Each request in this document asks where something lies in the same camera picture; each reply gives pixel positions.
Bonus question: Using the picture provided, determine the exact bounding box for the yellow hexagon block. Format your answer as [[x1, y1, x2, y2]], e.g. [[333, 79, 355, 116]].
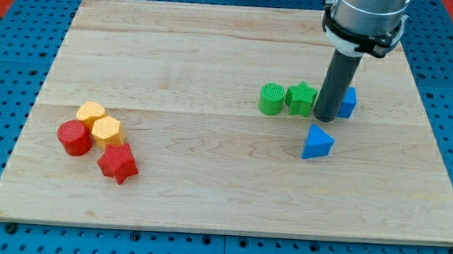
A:
[[91, 116, 125, 149]]

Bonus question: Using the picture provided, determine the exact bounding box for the green star block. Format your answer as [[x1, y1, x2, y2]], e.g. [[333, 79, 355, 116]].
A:
[[284, 81, 318, 118]]

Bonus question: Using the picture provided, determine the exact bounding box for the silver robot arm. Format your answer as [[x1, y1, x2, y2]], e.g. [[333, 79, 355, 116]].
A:
[[322, 0, 411, 58]]

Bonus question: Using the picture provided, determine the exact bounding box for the red star block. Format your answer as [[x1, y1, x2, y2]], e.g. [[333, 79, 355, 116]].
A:
[[97, 143, 139, 185]]

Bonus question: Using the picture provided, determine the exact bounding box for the light wooden board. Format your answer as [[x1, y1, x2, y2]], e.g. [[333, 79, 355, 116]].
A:
[[0, 0, 453, 246]]

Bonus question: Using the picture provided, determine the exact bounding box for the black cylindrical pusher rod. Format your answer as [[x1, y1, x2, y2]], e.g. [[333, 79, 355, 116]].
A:
[[313, 50, 362, 122]]

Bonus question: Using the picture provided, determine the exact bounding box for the red cylinder block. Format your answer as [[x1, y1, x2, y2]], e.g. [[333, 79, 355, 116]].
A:
[[57, 120, 92, 156]]

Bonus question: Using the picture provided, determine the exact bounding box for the green cylinder block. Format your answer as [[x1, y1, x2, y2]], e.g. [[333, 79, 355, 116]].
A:
[[259, 83, 285, 116]]

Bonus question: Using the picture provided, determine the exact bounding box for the blue triangle block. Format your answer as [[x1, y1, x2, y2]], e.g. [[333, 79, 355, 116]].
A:
[[301, 123, 334, 160]]

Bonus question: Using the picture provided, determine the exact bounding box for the yellow heart block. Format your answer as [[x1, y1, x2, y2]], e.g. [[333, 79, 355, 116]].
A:
[[75, 101, 107, 131]]

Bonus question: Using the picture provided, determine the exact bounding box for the blue cube block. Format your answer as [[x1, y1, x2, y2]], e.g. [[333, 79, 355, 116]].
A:
[[337, 87, 357, 119]]

